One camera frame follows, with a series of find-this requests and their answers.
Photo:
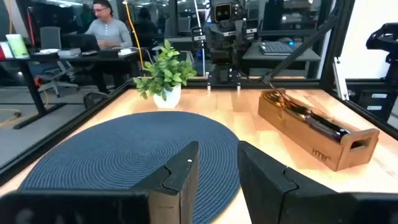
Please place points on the dark blue blackcurrant tea bag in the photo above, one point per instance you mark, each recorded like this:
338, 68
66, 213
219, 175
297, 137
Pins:
329, 129

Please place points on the round dark woven placemat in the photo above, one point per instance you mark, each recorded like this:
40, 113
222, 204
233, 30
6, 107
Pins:
109, 149

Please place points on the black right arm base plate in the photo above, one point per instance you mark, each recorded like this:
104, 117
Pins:
228, 77

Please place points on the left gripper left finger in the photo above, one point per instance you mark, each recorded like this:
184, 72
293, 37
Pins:
177, 174

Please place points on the black laptop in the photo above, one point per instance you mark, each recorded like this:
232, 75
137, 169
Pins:
81, 42

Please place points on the green white box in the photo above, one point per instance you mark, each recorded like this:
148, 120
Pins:
17, 46

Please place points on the black aluminium table frame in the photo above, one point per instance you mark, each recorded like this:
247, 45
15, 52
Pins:
337, 46

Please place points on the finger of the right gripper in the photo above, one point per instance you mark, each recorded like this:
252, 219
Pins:
198, 38
252, 29

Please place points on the wooden three-compartment tea box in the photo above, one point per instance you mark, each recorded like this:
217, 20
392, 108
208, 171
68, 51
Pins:
298, 137

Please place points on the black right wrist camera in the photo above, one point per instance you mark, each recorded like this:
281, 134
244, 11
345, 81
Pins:
222, 12

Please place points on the small green potted plant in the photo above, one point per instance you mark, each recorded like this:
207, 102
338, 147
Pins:
164, 74

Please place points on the black drawer cabinet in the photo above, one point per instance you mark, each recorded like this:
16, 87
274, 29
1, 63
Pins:
363, 102

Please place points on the black office desk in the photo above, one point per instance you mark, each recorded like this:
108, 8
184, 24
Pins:
93, 59

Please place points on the silver aluminium extrusion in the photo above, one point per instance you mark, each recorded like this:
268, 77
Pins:
340, 81

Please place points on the black articulated stand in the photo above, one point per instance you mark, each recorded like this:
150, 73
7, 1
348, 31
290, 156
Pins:
385, 37

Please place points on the dark grey desk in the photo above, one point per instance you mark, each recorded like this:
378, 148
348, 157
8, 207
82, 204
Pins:
280, 59

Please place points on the person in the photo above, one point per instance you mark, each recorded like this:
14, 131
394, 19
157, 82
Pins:
109, 31
144, 25

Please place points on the grey office chair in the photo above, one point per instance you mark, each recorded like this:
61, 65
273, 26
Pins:
49, 37

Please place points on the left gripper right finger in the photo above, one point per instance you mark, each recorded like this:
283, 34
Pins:
264, 180

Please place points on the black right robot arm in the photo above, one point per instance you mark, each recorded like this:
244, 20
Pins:
222, 59

